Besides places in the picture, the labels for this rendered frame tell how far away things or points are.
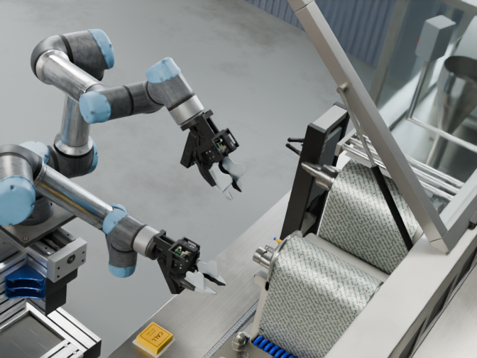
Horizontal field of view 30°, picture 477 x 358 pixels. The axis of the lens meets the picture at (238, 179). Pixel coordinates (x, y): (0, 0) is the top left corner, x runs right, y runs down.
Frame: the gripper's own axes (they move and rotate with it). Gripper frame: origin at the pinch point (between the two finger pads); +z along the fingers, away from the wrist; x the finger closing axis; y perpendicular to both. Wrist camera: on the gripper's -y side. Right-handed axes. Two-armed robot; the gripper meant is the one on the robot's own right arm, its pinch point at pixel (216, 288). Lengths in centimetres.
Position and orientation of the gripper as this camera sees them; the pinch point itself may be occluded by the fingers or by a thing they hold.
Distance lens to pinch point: 229.1
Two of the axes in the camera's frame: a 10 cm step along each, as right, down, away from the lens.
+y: 1.6, -7.8, -6.1
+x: 5.4, -4.5, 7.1
